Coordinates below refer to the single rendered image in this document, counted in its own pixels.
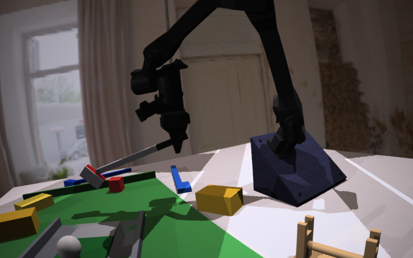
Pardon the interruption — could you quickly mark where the white golf ball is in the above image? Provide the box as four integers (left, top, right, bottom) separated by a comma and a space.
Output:
56, 235, 81, 258

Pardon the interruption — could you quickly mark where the yellow rectangular block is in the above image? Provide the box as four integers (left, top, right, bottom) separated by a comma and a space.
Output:
195, 184, 244, 216
14, 193, 55, 212
0, 207, 40, 242

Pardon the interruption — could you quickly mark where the grey golf putter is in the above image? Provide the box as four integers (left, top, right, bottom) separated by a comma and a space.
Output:
80, 139, 173, 190

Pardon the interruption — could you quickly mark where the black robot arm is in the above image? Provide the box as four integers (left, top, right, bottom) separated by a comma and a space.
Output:
131, 0, 306, 159

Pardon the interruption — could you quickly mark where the green flat mat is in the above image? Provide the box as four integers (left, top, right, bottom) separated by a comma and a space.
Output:
0, 177, 264, 258

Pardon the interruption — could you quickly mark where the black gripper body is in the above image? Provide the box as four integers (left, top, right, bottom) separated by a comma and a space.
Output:
159, 87, 190, 127

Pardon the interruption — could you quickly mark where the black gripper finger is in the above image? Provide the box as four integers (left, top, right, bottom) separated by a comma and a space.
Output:
162, 124, 188, 154

